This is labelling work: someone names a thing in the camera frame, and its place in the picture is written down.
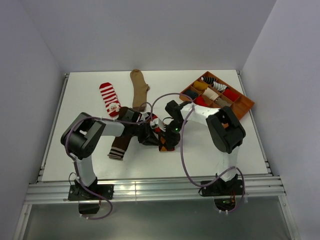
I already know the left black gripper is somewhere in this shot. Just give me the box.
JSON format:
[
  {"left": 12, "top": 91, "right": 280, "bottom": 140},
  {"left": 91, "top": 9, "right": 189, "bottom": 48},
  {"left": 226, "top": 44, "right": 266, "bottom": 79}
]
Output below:
[{"left": 130, "top": 122, "right": 160, "bottom": 146}]

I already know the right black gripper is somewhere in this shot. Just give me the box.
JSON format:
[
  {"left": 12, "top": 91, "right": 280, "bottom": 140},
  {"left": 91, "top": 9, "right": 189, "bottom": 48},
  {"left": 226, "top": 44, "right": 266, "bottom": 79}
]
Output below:
[{"left": 160, "top": 120, "right": 188, "bottom": 151}]

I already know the argyle patterned sock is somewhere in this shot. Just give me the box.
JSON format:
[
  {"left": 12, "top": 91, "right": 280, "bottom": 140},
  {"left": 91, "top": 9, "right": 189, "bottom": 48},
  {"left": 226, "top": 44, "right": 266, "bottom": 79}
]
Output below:
[{"left": 152, "top": 114, "right": 175, "bottom": 152}]

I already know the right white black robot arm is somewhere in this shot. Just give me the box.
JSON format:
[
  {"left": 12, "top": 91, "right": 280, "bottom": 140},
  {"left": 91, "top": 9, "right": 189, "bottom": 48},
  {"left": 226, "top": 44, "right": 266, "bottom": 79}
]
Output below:
[{"left": 165, "top": 100, "right": 246, "bottom": 195}]

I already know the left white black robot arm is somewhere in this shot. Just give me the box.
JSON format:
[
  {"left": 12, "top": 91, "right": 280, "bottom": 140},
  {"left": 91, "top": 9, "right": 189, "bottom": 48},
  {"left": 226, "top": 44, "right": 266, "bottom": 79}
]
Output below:
[{"left": 60, "top": 107, "right": 160, "bottom": 200}]

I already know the brown striped cuff sock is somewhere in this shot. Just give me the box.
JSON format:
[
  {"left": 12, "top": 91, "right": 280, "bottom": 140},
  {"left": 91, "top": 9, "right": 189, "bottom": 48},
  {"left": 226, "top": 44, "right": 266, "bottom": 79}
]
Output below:
[{"left": 107, "top": 127, "right": 132, "bottom": 161}]

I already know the red white striped santa sock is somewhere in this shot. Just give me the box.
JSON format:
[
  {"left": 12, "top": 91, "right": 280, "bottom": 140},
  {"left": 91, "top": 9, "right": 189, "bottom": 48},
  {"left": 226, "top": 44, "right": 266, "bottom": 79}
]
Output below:
[{"left": 99, "top": 82, "right": 121, "bottom": 118}]

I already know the red rolled sock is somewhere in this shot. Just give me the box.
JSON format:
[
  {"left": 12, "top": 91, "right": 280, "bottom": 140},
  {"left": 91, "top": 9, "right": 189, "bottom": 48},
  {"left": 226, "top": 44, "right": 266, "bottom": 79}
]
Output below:
[
  {"left": 222, "top": 88, "right": 240, "bottom": 102},
  {"left": 194, "top": 95, "right": 208, "bottom": 107}
]

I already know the tan beige sock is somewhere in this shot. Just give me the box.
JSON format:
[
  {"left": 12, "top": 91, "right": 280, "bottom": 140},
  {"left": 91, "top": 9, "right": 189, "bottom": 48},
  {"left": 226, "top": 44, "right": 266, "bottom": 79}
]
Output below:
[{"left": 130, "top": 69, "right": 150, "bottom": 112}]

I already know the dark teal rolled sock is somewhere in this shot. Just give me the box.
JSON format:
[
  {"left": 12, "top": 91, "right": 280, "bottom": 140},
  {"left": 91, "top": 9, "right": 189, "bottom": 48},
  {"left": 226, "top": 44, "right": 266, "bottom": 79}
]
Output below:
[{"left": 183, "top": 89, "right": 199, "bottom": 100}]

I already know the cream rolled sock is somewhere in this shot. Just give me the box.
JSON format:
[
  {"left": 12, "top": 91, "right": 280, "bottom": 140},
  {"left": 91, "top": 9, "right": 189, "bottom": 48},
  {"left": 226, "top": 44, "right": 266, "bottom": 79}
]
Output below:
[{"left": 203, "top": 87, "right": 219, "bottom": 101}]

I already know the mustard yellow rolled sock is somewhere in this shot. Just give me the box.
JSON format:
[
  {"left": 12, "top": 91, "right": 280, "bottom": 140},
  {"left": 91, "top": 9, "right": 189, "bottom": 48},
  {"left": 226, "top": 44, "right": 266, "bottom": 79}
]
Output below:
[{"left": 192, "top": 81, "right": 209, "bottom": 92}]

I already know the orange compartment organizer tray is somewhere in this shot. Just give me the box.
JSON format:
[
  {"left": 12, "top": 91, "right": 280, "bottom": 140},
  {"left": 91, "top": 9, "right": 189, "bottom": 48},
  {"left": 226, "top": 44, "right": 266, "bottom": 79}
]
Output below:
[{"left": 179, "top": 71, "right": 255, "bottom": 120}]

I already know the grey rolled sock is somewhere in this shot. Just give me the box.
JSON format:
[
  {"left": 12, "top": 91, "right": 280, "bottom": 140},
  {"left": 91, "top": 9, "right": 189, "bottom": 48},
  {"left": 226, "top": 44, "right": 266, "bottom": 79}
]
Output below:
[{"left": 214, "top": 97, "right": 232, "bottom": 108}]

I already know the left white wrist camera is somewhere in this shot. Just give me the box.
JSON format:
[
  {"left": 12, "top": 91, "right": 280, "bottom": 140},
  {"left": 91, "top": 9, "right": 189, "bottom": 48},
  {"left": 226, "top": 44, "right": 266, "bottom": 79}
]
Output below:
[{"left": 140, "top": 112, "right": 153, "bottom": 123}]

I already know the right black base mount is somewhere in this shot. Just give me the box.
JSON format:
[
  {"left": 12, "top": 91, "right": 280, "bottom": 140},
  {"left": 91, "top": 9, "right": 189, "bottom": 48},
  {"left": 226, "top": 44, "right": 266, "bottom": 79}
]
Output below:
[{"left": 198, "top": 175, "right": 245, "bottom": 214}]

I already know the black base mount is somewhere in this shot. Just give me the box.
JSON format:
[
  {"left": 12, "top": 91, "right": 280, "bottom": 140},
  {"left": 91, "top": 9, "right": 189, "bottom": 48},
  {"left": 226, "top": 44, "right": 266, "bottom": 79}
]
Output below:
[
  {"left": 198, "top": 175, "right": 245, "bottom": 214},
  {"left": 67, "top": 182, "right": 114, "bottom": 216}
]

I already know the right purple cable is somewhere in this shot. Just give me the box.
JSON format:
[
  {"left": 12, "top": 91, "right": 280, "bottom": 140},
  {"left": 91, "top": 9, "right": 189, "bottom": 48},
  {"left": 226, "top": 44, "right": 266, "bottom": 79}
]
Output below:
[{"left": 150, "top": 92, "right": 247, "bottom": 215}]

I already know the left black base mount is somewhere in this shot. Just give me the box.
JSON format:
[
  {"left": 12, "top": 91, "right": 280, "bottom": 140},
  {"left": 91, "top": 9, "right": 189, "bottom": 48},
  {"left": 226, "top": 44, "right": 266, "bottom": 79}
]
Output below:
[{"left": 67, "top": 182, "right": 114, "bottom": 216}]

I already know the aluminium frame rail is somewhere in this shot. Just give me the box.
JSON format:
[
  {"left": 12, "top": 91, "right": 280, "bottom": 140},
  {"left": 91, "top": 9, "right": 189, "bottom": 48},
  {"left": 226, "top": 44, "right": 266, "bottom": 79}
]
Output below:
[{"left": 12, "top": 71, "right": 301, "bottom": 240}]

